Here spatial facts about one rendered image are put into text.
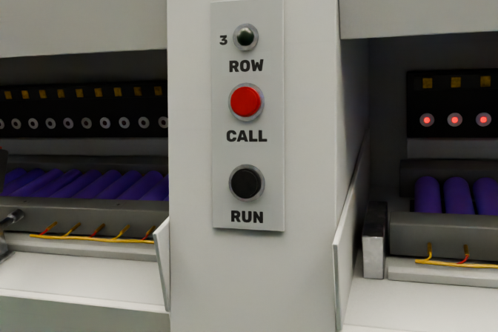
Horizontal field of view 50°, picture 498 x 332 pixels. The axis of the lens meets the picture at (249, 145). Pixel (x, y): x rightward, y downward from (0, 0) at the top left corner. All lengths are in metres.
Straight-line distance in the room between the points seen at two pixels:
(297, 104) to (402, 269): 0.12
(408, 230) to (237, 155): 0.12
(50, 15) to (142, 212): 0.15
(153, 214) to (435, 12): 0.23
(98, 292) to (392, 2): 0.24
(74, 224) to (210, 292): 0.16
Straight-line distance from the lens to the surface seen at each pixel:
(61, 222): 0.43
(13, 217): 0.44
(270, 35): 0.28
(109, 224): 0.41
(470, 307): 0.32
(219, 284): 0.30
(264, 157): 0.28
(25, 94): 0.57
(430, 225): 0.34
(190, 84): 0.30
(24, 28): 0.37
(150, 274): 0.36
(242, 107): 0.28
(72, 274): 0.38
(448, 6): 0.29
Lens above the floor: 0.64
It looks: 2 degrees down
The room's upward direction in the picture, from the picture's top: straight up
